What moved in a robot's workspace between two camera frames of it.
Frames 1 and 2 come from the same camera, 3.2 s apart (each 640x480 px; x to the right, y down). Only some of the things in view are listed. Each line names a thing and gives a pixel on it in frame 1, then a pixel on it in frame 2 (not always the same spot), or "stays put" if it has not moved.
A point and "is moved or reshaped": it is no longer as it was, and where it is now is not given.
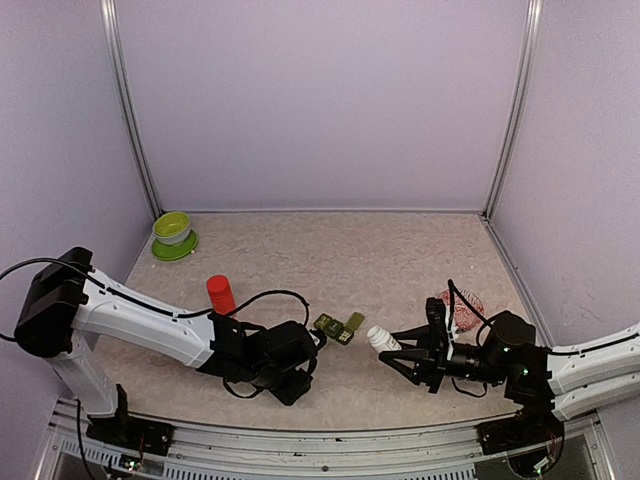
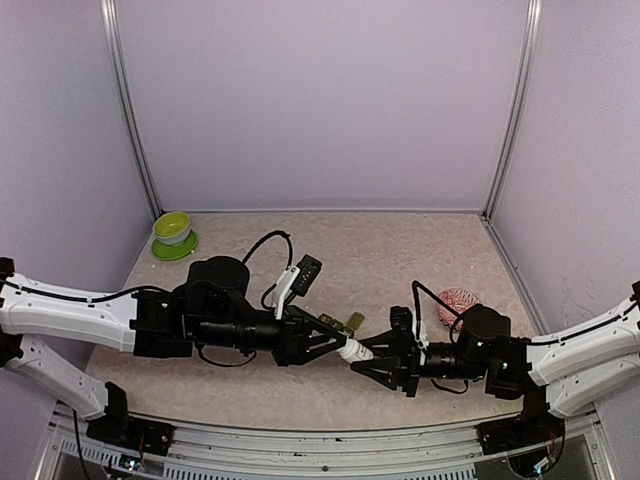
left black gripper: x=288 y=396 -> x=295 y=338
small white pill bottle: x=381 y=340 is moved or reshaped
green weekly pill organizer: x=337 y=330 stays put
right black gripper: x=430 y=372 -> x=404 y=369
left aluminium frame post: x=109 y=13 stays put
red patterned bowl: x=465 y=317 stays put
